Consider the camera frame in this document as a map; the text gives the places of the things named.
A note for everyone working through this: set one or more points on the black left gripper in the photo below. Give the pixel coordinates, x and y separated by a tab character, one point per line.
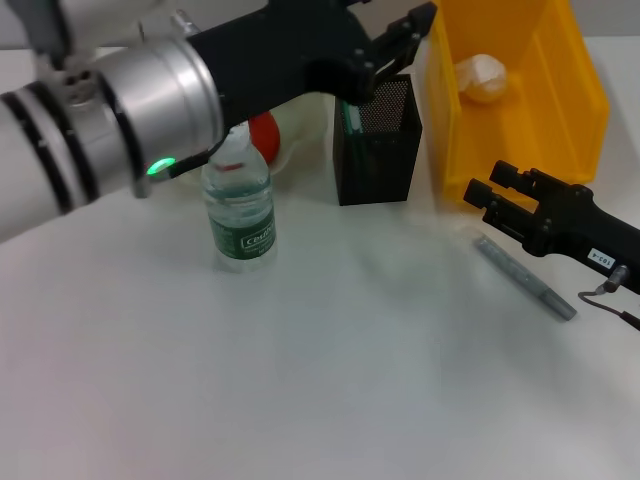
280	55

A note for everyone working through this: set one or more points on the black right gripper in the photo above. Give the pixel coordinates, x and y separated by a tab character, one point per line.
570	220

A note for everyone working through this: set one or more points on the white paper ball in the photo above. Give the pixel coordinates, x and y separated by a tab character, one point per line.
482	80

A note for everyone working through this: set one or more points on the mint green utility knife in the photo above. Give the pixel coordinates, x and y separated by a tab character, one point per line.
354	120

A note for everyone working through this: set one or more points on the grey marker pen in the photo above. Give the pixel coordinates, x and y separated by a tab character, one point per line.
525	280

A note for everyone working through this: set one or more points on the red orange fruit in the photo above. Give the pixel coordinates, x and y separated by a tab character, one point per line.
265	135

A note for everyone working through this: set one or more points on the clear green-label water bottle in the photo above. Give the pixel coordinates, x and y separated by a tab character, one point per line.
240	215

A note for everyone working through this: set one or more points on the black mesh pen holder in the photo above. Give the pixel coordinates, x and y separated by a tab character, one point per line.
385	170

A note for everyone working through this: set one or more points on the pale green glass fruit plate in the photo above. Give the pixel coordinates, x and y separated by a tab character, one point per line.
300	125

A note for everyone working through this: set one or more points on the yellow plastic storage bin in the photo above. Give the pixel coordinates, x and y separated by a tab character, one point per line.
550	125

